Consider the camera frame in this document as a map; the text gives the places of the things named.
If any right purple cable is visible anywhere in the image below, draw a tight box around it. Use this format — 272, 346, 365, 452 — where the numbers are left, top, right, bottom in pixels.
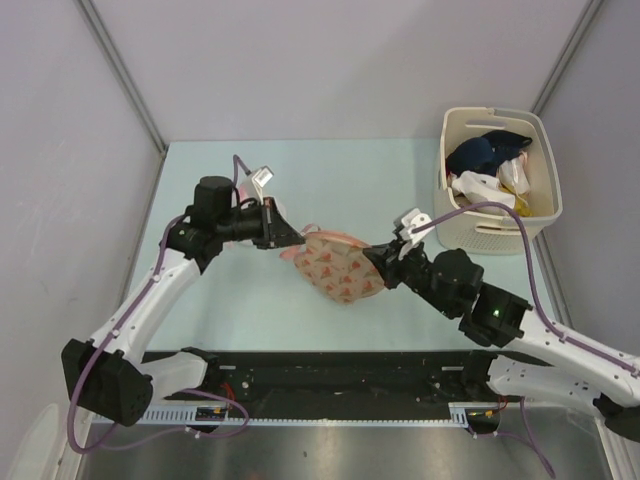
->
412, 202, 640, 476

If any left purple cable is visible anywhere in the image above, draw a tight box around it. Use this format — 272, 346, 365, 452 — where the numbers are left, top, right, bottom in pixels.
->
67, 153, 251, 454

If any yellow garment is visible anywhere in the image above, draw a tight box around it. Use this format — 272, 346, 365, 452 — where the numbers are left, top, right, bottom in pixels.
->
500, 184, 533, 218

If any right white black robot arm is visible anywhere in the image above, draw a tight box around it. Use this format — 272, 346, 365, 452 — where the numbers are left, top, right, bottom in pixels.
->
364, 241, 639, 442

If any white pink plastic bag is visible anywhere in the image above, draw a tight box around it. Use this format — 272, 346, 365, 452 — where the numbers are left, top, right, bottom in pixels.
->
497, 152, 531, 196

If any cream plastic laundry basket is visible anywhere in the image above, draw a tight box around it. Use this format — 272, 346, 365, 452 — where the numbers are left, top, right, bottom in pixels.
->
434, 107, 563, 255

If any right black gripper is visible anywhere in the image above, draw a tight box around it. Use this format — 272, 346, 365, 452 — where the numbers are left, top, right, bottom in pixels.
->
365, 237, 457, 318

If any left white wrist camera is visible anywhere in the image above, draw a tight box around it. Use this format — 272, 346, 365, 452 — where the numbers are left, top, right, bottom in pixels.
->
243, 166, 274, 203

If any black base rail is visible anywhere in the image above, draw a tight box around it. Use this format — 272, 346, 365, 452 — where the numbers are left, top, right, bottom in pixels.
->
144, 349, 506, 420

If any purple cable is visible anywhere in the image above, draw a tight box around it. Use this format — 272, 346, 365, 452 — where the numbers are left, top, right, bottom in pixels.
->
412, 202, 640, 476
67, 153, 251, 454

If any dark navy garment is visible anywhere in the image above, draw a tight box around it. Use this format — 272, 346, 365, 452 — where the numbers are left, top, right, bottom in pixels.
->
445, 130, 533, 176

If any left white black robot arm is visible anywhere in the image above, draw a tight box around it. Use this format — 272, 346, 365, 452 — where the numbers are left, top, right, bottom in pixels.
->
61, 167, 303, 426

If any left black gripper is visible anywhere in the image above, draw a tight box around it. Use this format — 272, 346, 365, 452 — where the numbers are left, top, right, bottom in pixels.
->
215, 196, 303, 249

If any floral orange bra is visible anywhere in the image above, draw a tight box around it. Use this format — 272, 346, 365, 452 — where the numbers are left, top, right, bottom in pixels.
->
280, 224, 385, 305

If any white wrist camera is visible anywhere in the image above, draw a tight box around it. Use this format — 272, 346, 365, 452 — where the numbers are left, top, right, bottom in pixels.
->
243, 166, 274, 203
394, 208, 433, 249

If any white slotted cable duct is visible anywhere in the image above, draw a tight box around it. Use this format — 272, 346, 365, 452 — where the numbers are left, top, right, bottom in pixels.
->
138, 402, 499, 427

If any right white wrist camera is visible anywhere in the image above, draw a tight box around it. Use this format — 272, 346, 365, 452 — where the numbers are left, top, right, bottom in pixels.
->
394, 208, 433, 249

